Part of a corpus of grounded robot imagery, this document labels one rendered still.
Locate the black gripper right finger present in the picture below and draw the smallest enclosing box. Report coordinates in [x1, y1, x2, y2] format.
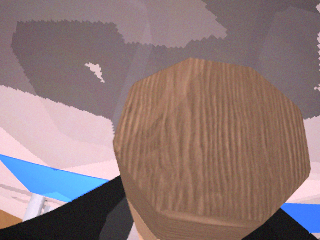
[241, 208, 317, 240]

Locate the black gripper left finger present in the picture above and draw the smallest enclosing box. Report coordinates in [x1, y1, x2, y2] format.
[0, 175, 133, 240]

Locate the blue flat strip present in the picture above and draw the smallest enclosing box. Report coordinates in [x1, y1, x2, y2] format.
[0, 153, 320, 233]

